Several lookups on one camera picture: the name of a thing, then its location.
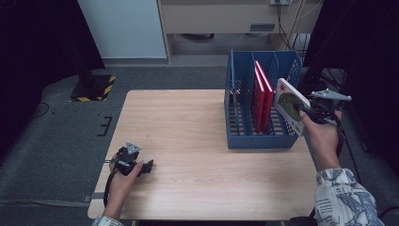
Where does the person's left hand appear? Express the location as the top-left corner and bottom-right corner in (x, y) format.
(104, 154), (145, 210)

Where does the black hanging cable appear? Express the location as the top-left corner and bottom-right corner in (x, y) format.
(275, 3), (295, 51)

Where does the long black floor cable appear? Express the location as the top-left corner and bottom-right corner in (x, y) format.
(342, 125), (363, 186)

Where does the black curtain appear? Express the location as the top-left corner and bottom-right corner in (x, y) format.
(302, 0), (399, 178)
(0, 0), (106, 164)

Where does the beige wooden cabinet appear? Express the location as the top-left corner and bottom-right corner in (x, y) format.
(156, 0), (324, 65)

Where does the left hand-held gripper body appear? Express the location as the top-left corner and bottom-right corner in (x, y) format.
(104, 141), (143, 177)

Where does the grey tape piece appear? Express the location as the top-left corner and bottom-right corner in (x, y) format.
(83, 192), (106, 203)

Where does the white board panel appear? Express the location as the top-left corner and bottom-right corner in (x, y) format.
(76, 0), (168, 59)

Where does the white picture book with leaf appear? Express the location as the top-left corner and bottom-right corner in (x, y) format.
(273, 77), (311, 137)

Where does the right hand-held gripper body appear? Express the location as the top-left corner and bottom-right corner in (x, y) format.
(310, 88), (353, 126)

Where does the person's right hand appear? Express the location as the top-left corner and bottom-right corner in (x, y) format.
(298, 109), (343, 153)

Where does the thin looped floor cable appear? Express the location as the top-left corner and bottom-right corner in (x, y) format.
(30, 102), (51, 121)

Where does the yellow hanging cable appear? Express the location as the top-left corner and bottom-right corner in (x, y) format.
(288, 0), (308, 43)

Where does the blue plastic file rack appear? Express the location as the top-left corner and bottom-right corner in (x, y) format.
(224, 48), (304, 150)

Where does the plain red hardcover book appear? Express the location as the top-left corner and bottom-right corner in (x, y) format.
(255, 60), (276, 135)

